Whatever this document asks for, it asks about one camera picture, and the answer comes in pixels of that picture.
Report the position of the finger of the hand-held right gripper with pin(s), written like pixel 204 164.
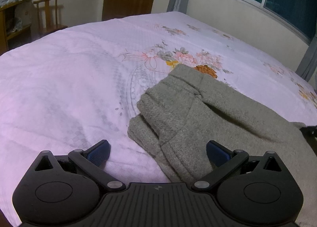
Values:
pixel 310 131

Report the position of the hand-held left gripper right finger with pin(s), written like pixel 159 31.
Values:
pixel 218 154

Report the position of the wooden chair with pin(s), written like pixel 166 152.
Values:
pixel 48 16

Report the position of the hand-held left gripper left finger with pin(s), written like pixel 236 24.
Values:
pixel 99 154

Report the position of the grey knitted sweater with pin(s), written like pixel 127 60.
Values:
pixel 198 118

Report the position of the wooden shelf unit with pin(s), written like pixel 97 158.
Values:
pixel 17 41

